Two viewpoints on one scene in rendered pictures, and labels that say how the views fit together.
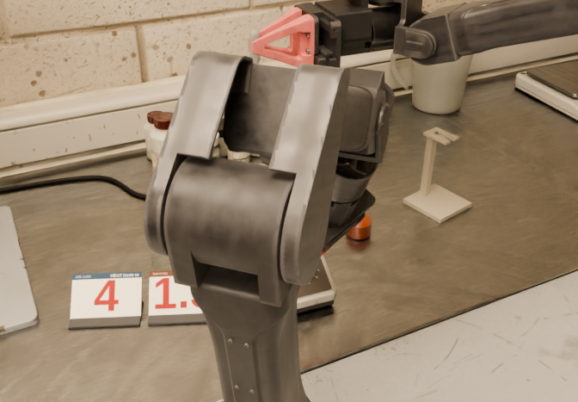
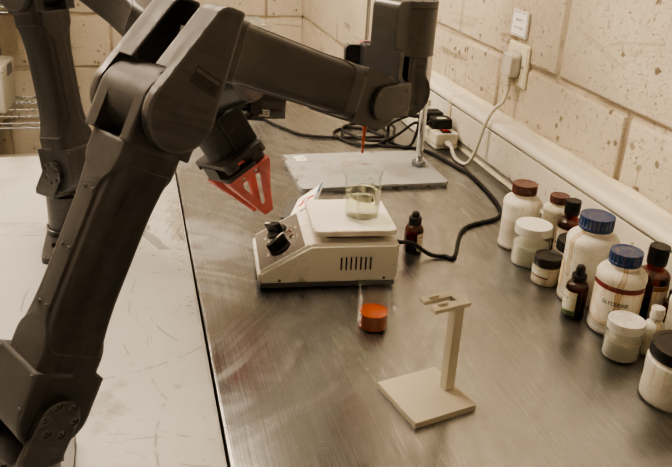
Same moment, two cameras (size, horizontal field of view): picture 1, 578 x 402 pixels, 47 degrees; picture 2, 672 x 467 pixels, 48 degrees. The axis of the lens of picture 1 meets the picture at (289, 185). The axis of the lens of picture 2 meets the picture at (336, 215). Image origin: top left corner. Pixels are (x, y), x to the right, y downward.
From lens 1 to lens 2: 135 cm
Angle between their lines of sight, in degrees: 87
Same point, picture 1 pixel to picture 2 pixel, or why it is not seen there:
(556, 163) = not seen: outside the picture
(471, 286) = (244, 372)
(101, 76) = (590, 149)
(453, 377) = (134, 324)
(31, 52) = (563, 97)
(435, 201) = (422, 390)
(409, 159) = (566, 411)
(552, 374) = not seen: hidden behind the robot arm
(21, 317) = (304, 184)
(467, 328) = (185, 349)
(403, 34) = not seen: hidden behind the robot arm
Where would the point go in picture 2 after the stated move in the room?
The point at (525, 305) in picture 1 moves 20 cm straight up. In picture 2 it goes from (192, 399) to (187, 233)
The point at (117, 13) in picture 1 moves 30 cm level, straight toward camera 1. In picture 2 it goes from (618, 92) to (433, 84)
